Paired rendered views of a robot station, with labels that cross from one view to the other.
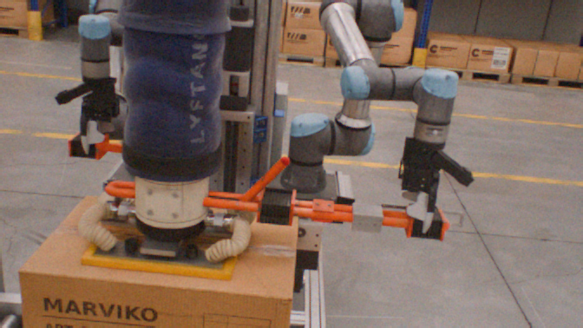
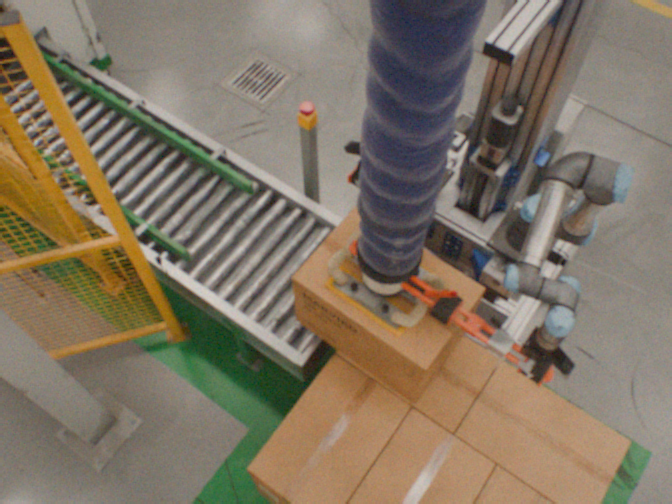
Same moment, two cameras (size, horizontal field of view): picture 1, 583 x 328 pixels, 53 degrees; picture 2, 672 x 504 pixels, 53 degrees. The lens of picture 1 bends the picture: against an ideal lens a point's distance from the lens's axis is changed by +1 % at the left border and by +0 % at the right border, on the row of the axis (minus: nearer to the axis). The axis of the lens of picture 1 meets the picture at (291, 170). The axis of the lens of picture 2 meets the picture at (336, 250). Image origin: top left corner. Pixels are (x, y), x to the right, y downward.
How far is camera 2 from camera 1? 154 cm
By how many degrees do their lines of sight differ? 46
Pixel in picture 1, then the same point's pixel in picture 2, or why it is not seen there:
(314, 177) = not seen: hidden behind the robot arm
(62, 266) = (314, 283)
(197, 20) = (398, 231)
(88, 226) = (332, 268)
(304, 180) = (519, 244)
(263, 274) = (422, 341)
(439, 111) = (549, 338)
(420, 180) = (532, 354)
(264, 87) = (523, 150)
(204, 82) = (403, 249)
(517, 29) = not seen: outside the picture
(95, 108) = not seen: hidden behind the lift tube
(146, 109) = (365, 247)
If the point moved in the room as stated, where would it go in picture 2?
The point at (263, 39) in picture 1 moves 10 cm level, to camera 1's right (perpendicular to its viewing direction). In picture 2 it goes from (529, 123) to (555, 137)
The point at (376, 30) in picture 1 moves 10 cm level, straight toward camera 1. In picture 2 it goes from (596, 199) to (578, 219)
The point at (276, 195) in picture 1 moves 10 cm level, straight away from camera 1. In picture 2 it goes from (449, 300) to (463, 278)
